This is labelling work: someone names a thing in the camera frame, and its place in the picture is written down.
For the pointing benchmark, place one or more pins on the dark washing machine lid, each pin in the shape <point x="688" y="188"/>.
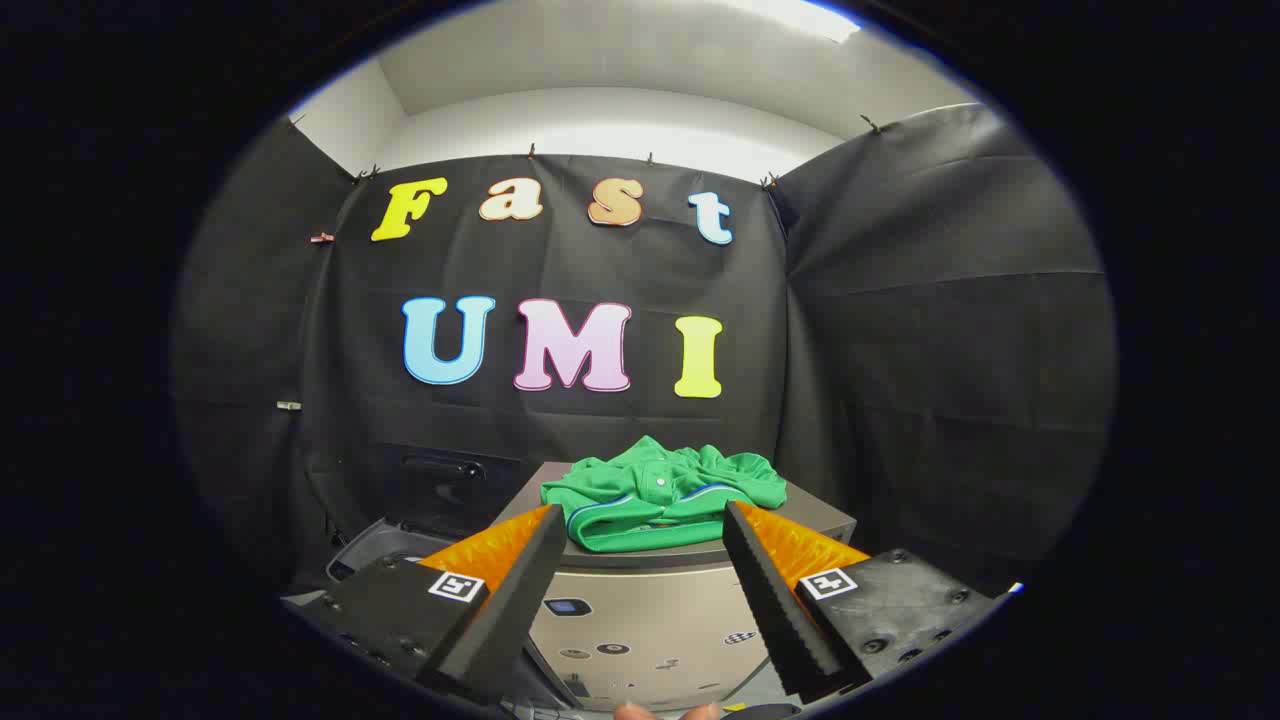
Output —
<point x="440" y="490"/>

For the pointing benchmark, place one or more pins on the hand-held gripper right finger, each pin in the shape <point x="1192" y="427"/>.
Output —
<point x="775" y="600"/>

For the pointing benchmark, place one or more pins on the grey cabinet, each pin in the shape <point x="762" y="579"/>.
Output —
<point x="650" y="610"/>

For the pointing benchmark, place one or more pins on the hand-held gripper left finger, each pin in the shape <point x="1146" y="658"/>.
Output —
<point x="520" y="600"/>

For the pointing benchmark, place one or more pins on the black backdrop cloth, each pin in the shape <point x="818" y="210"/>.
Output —
<point x="560" y="270"/>

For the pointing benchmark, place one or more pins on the green polo shirt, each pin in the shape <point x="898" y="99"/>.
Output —
<point x="650" y="495"/>

